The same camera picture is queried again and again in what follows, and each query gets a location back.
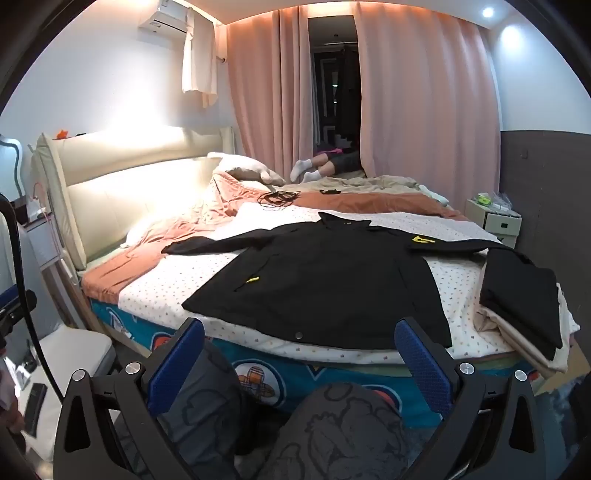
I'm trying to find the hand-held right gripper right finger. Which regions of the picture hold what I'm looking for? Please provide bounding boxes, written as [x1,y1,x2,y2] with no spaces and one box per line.
[394,316,541,480]

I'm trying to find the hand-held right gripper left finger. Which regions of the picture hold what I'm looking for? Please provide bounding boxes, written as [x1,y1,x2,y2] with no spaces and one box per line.
[53,318,206,480]

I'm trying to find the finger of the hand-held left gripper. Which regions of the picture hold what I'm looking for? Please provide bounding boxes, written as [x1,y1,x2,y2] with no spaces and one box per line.
[0,288,38,324]

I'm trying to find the black jacket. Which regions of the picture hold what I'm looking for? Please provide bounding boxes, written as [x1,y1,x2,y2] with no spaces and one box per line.
[161,211,502,349]

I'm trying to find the folded black clothes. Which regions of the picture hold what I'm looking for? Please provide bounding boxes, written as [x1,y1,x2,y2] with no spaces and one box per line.
[479,248,564,349]

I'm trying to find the black patterned garment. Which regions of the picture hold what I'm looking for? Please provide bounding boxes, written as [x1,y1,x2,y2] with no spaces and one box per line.
[115,339,241,480]

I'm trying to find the white chair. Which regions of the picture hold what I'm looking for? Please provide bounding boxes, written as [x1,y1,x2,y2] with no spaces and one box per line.
[16,323,116,462]

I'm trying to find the grey bedside table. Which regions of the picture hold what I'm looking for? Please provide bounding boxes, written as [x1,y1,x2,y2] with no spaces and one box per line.
[14,194,77,333]

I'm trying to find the black phone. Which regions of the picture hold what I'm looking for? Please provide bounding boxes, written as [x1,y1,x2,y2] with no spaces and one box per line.
[23,383,48,437]

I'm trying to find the white floral bed sheet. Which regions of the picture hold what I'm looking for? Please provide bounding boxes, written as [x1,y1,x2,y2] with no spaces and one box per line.
[117,200,580,365]

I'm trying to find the beige cloth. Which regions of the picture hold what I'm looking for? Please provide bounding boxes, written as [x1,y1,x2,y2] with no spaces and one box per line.
[475,281,580,374]

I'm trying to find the blue cartoon mattress cover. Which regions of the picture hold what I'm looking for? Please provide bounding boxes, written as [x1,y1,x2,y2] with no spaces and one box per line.
[88,295,546,428]

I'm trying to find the orange duvet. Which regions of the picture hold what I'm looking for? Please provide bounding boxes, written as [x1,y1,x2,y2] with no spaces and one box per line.
[81,173,467,296]

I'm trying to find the white pillow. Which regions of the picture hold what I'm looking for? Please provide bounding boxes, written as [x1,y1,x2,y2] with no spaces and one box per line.
[124,225,155,247]

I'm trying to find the grey fluffy rug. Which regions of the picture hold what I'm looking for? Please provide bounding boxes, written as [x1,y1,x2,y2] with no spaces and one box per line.
[540,378,591,462]

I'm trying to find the white nightstand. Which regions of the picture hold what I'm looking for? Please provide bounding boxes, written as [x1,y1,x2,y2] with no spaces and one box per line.
[464,198,522,250]

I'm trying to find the beige padded headboard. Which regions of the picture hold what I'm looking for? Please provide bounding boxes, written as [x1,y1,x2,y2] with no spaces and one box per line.
[34,126,236,271]

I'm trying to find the small white cloth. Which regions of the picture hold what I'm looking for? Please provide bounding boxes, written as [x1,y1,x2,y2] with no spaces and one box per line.
[418,184,450,204]

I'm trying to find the beige plush pillow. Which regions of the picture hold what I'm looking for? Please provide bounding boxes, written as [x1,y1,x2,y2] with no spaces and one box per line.
[207,152,287,185]

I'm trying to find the pink curtain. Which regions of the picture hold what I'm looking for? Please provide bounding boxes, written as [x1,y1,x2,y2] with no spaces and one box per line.
[226,7,324,174]
[353,7,502,213]

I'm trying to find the white hanging garment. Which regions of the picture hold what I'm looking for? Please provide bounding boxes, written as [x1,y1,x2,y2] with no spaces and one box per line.
[181,11,219,109]

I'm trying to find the white air conditioner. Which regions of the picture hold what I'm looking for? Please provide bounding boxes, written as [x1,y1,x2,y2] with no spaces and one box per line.
[139,0,218,33]

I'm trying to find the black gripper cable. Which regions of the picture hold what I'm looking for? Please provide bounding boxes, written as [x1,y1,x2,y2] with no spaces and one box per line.
[0,193,63,407]

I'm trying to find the black coiled cable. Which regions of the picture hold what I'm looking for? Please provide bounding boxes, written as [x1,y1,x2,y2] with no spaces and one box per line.
[257,189,301,208]

